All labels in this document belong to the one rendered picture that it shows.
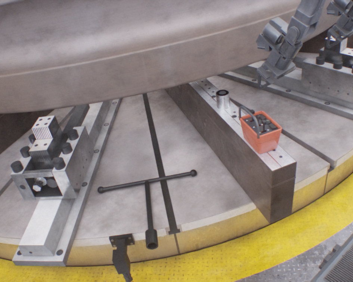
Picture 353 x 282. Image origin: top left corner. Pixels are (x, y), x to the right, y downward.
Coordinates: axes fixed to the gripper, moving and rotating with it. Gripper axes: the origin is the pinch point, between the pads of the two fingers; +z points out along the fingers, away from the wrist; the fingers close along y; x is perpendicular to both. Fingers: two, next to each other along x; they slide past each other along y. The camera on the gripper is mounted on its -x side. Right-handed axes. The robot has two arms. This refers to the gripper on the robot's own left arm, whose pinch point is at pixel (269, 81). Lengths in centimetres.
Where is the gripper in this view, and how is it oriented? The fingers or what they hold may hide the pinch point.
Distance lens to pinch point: 123.8
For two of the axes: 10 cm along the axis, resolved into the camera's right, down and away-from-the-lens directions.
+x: 6.0, 7.3, -3.2
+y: -7.8, 4.6, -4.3
